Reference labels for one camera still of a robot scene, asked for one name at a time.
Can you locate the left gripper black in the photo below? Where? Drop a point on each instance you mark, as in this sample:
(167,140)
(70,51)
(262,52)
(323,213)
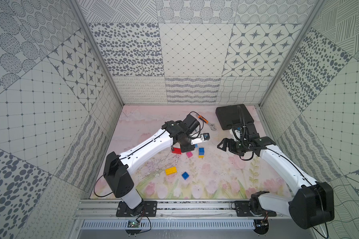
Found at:
(184,143)

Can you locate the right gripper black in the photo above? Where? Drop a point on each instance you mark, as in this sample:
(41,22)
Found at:
(231,142)

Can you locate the dark blue small lego brick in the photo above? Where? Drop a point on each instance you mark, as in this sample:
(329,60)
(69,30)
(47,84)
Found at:
(201,151)

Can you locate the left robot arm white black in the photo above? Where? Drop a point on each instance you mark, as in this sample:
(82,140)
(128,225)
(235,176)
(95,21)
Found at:
(119,168)

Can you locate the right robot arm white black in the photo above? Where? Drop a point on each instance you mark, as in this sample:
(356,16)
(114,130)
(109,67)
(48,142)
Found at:
(312,203)

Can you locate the red lego brick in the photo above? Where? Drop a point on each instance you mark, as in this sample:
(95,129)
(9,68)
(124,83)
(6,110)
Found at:
(176,151)

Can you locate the pink lego brick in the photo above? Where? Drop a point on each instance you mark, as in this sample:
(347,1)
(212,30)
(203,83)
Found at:
(189,154)

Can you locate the yellow long lego brick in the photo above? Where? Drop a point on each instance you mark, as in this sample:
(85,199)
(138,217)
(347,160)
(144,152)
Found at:
(171,170)

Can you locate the floral pink table mat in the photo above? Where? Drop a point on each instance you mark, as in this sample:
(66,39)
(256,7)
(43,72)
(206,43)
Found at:
(219,175)

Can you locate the black plastic tool case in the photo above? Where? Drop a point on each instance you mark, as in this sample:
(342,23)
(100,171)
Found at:
(228,116)

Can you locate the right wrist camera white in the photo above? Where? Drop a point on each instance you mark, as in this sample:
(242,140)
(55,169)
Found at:
(240,133)

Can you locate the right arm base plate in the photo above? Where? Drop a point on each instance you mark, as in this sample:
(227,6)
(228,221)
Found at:
(245,209)

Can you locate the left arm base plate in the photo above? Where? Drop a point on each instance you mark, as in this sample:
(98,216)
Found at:
(146,208)

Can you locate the aluminium rail frame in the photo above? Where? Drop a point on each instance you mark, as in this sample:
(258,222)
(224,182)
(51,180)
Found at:
(167,209)

